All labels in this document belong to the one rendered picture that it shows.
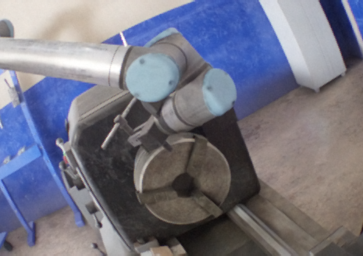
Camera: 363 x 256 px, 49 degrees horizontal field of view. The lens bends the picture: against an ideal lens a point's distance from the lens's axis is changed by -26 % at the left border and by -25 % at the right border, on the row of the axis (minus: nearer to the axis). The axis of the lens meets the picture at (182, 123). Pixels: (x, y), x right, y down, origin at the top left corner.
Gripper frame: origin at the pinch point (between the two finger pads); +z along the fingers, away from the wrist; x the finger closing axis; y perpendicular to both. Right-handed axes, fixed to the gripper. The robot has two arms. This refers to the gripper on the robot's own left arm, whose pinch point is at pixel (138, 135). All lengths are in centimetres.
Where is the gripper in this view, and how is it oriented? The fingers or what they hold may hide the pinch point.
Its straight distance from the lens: 133.4
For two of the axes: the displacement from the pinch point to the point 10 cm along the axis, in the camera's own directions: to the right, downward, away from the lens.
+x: 4.2, -6.8, 6.0
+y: 7.0, 6.6, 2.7
